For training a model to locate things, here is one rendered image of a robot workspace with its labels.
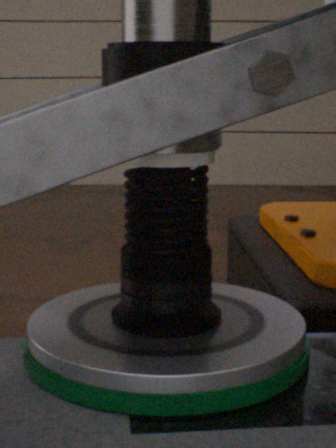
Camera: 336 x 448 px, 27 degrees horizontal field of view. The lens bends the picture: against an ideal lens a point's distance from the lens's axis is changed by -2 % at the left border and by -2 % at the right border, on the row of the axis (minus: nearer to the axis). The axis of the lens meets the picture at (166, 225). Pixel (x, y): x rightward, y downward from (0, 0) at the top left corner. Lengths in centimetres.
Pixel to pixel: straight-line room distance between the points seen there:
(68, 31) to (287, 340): 604
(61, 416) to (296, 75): 27
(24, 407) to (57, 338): 6
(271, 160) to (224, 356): 607
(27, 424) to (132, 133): 19
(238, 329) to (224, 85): 18
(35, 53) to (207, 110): 607
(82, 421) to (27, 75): 613
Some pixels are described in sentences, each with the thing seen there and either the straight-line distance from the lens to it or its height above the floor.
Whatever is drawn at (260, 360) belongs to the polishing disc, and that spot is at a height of 87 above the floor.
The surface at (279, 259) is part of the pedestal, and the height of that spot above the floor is 74.
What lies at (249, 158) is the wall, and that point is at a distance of 649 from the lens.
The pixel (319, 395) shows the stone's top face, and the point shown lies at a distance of 49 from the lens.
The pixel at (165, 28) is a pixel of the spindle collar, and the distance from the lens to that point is 47.
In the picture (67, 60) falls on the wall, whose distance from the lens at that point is 646.
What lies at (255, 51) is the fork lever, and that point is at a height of 107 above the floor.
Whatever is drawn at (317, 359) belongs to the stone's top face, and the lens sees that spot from 54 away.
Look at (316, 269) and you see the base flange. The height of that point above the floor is 76.
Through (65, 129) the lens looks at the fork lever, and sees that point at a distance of 44.
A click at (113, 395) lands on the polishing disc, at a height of 86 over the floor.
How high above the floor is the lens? 105
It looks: 13 degrees down
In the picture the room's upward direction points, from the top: straight up
